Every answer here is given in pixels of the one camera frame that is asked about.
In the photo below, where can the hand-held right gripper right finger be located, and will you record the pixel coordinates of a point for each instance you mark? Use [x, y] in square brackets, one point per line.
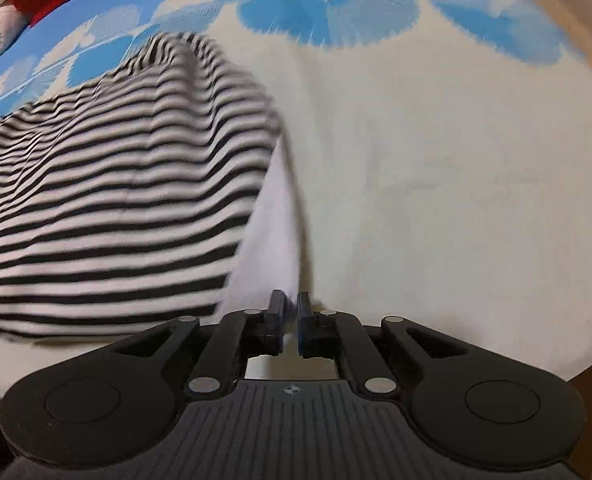
[304, 320]

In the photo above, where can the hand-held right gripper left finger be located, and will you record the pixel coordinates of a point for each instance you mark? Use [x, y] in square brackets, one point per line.
[276, 312]

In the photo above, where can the black white striped shirt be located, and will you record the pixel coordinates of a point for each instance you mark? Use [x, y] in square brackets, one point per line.
[101, 185]

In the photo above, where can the blue cream printed bed sheet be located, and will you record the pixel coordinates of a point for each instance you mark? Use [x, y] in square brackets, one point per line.
[425, 185]

